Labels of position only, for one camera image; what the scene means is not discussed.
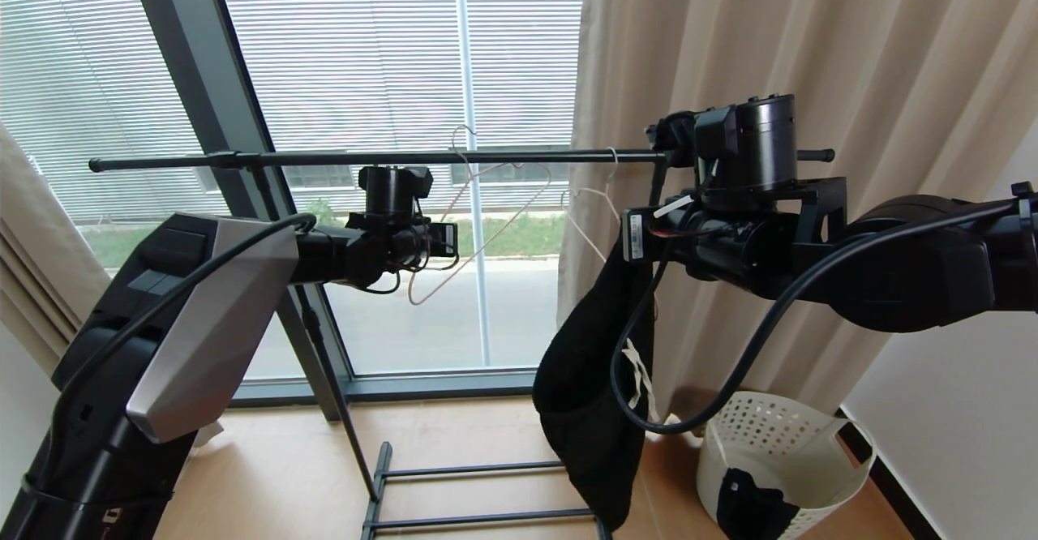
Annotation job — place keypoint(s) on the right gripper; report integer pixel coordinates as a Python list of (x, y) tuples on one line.
[(722, 252)]

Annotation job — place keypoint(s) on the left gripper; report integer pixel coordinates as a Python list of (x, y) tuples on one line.
[(430, 240)]

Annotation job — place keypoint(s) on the pink clothes hanger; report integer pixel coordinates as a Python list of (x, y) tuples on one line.
[(519, 219), (584, 231)]

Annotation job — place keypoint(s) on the black garment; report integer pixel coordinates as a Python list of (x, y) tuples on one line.
[(750, 503)]

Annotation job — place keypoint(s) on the black clothes rack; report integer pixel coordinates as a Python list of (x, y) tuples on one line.
[(324, 157)]

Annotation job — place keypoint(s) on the white laundry basket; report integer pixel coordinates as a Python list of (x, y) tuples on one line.
[(778, 426)]

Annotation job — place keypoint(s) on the beige curtain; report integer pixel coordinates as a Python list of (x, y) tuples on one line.
[(40, 232), (851, 37)]

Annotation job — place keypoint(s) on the window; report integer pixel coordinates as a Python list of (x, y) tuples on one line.
[(199, 53)]

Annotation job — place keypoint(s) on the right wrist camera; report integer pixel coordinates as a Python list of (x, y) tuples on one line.
[(673, 139)]

